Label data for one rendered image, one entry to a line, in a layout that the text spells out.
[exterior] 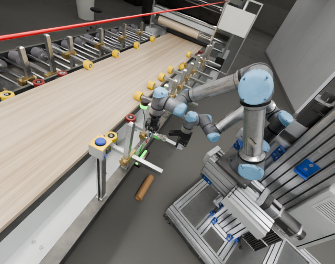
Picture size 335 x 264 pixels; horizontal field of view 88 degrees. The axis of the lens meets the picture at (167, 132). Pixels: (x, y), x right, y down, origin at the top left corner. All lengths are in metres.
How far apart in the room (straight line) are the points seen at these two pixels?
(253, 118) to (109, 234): 1.55
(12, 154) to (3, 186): 0.19
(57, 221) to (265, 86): 1.25
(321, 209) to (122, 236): 1.48
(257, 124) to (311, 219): 0.72
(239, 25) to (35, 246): 3.48
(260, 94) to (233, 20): 2.79
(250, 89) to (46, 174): 1.04
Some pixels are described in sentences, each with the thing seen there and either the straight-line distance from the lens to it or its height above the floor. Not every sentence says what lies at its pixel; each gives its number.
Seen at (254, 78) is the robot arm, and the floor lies 1.61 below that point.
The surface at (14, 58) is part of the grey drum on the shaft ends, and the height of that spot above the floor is 0.82.
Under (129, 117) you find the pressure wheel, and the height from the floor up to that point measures 0.90.
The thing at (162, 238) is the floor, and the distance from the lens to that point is 1.93.
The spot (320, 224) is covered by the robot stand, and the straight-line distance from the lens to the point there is 1.36.
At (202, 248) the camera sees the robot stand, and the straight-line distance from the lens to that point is 1.78.
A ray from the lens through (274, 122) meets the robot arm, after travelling 1.51.
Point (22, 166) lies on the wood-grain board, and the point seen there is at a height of 0.90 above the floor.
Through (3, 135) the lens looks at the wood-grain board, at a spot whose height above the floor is 0.90.
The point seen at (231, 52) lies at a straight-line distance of 3.53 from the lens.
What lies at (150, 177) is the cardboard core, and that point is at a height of 0.08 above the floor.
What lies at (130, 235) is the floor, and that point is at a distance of 1.88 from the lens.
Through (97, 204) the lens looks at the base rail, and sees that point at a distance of 1.21.
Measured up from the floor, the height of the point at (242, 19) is 1.50.
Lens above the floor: 1.82
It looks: 42 degrees down
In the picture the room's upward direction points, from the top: 20 degrees clockwise
